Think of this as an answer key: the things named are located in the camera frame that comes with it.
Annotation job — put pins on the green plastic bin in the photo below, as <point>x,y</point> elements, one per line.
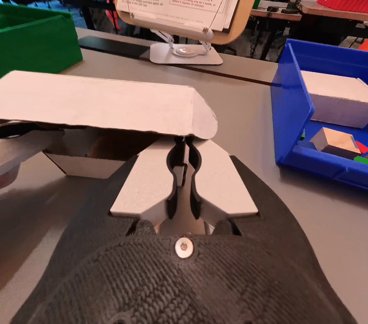
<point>37,42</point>

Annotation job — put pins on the wooden cube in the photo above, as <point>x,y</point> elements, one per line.
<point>336,141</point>

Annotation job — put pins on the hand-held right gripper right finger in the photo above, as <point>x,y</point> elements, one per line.
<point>224,183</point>

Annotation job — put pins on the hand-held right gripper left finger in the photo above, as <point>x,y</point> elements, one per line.
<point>143,186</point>

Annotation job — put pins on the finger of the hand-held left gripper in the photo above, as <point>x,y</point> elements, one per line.
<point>26,148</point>

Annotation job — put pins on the blue plastic bin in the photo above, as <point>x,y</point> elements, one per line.
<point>290,117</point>

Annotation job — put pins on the green cube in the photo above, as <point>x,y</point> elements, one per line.
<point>361,160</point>

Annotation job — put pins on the white cardboard mailer box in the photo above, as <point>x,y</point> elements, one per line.
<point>100,99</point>
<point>336,99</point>

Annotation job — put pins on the grey desk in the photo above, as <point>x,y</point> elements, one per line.
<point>244,117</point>
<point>244,68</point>

